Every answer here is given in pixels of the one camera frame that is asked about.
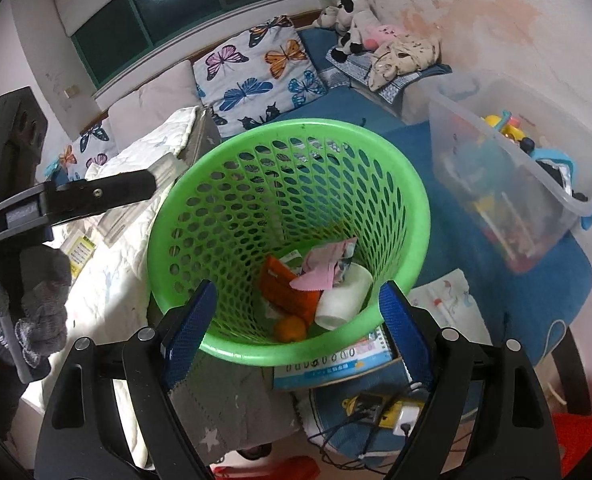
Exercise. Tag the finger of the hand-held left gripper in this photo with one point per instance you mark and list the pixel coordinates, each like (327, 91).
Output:
(105, 192)

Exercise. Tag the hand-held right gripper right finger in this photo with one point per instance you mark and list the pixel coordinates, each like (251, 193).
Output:
(406, 330)

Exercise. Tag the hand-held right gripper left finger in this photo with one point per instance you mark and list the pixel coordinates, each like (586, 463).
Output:
(190, 330)

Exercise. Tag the white paper cup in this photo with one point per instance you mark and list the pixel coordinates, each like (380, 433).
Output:
(346, 295)

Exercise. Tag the printed wrapper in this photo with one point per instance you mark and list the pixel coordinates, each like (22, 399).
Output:
(343, 255)

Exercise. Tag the orange tangerine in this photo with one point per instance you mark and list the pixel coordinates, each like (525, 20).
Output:
(291, 330)

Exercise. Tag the orange snack wrapper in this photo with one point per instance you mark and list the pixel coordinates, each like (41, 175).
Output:
(286, 290)

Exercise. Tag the pink wrapper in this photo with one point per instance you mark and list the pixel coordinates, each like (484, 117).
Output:
(316, 278)

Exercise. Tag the green plastic mesh basket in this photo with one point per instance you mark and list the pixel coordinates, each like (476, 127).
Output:
(296, 170)

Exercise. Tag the person's left hand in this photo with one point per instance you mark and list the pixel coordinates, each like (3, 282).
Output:
(40, 310)

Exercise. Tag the white flamingo print cloth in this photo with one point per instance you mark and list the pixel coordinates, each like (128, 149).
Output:
(446, 300)

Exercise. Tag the butterfly print pillow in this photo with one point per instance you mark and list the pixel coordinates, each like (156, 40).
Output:
(261, 70)
(93, 140)

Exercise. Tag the white packet with yellow label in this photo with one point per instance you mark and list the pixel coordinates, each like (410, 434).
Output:
(78, 252)

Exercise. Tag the grey star print cloth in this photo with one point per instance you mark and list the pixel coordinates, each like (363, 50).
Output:
(225, 400)

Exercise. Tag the white printed quilt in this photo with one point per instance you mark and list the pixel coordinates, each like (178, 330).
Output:
(125, 285)

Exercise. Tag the blue cover notebook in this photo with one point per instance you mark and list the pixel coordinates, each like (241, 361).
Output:
(336, 367)

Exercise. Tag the white charger plug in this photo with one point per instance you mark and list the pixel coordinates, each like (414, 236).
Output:
(408, 417)

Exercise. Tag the grey pillow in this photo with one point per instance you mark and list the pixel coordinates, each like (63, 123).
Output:
(150, 100)

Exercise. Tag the blue cushion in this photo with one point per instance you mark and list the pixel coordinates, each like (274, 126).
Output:
(526, 300)

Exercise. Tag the pile of plastic toys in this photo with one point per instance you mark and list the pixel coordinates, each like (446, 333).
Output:
(506, 210)

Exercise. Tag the dark window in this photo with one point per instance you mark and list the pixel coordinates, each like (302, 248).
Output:
(125, 25)

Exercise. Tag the clear plastic storage box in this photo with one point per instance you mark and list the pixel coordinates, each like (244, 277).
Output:
(476, 160)

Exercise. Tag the blue bed sheet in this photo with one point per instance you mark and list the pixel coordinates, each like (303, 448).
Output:
(346, 105)

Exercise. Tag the spotted beige cloth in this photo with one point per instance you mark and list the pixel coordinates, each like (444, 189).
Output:
(401, 57)

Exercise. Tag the grey plush toy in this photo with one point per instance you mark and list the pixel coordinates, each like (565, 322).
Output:
(326, 17)

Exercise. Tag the pink plush toy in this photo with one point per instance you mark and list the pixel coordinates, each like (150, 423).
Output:
(388, 35)

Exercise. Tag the black and white cow plush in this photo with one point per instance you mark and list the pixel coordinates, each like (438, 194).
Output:
(356, 20)

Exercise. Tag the wall switch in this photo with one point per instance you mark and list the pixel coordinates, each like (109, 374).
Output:
(71, 93)

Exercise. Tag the dark wooden chair frame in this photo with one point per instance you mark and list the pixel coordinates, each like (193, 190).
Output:
(571, 375)

